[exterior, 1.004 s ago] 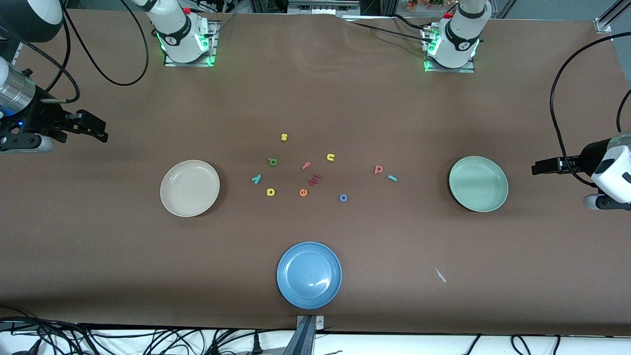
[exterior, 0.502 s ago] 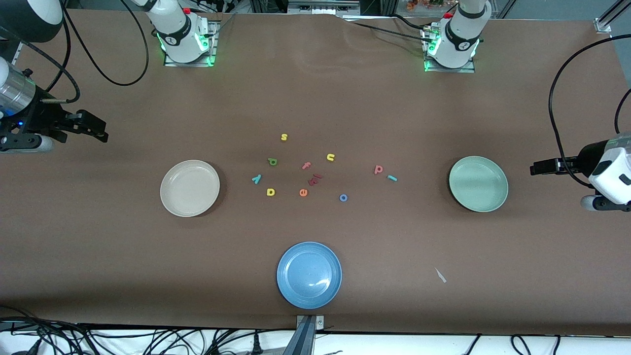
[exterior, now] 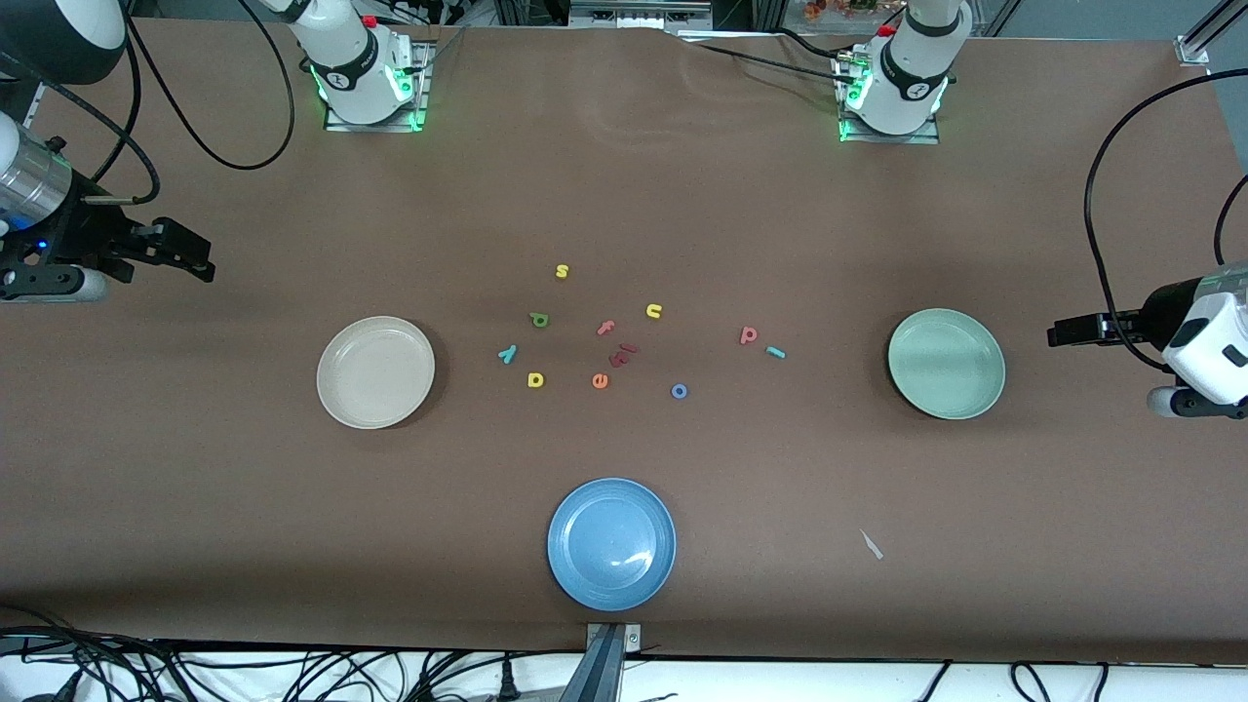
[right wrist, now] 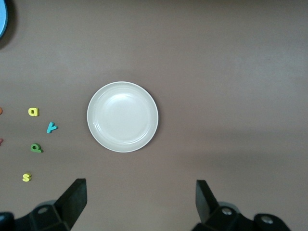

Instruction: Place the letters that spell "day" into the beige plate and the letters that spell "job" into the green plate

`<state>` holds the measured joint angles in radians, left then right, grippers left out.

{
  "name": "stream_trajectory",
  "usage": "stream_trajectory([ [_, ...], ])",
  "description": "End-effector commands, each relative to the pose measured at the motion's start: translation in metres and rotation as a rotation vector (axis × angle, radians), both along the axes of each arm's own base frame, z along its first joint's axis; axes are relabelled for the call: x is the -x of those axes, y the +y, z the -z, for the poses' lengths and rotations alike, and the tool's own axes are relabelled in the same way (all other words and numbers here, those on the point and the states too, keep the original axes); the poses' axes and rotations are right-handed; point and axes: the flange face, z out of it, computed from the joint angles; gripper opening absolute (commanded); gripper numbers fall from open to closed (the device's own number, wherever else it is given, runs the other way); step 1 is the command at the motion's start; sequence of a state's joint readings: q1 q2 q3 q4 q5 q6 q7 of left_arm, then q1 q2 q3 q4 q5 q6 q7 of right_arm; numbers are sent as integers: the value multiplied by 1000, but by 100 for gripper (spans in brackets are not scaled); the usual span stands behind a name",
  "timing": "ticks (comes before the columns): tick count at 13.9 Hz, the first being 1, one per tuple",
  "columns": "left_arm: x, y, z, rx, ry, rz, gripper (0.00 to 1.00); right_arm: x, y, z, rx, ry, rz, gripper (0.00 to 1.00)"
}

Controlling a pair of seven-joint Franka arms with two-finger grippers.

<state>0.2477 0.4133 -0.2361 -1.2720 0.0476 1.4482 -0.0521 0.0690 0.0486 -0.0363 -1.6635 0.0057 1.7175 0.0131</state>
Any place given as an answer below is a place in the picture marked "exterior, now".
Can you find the teal letter y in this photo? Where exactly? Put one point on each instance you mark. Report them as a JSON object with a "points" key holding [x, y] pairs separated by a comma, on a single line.
{"points": [[507, 353]]}

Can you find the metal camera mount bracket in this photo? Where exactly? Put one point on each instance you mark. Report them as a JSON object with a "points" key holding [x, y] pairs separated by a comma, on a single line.
{"points": [[606, 663]]}

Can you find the brown paper table cover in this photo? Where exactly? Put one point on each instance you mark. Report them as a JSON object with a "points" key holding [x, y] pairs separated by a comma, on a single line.
{"points": [[682, 195]]}

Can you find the green plate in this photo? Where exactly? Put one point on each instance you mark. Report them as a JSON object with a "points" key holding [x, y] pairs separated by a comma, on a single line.
{"points": [[946, 364]]}

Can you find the blue plate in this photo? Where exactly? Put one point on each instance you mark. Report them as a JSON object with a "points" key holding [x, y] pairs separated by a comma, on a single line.
{"points": [[611, 544]]}

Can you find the beige plate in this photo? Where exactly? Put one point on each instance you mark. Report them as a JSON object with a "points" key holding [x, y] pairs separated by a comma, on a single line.
{"points": [[375, 372]]}

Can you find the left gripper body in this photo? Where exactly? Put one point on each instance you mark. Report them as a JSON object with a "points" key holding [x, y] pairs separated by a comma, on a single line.
{"points": [[1156, 308]]}

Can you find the grey power strip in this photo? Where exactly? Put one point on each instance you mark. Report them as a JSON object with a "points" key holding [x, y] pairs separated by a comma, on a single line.
{"points": [[634, 14]]}

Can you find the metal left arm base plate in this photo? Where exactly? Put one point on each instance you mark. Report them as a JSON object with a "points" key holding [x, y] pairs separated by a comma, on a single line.
{"points": [[887, 138]]}

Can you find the long aluminium table rail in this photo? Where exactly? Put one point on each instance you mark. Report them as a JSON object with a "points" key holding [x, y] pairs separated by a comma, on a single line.
{"points": [[32, 102]]}

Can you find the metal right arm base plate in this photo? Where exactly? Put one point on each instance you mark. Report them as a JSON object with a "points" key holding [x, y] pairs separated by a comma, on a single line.
{"points": [[375, 128]]}

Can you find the white paper scrap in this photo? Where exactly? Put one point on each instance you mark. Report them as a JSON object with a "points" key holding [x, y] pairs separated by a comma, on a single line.
{"points": [[871, 544]]}

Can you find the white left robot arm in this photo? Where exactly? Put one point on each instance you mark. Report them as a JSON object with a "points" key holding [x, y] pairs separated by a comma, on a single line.
{"points": [[916, 78]]}

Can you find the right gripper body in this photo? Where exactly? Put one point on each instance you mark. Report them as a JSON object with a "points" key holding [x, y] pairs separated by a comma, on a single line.
{"points": [[80, 232]]}

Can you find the orange decoration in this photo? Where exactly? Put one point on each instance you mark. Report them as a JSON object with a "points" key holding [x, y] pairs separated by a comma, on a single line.
{"points": [[829, 8]]}

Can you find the short aluminium profile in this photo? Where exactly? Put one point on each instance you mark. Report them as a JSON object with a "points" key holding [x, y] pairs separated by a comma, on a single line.
{"points": [[1194, 47]]}

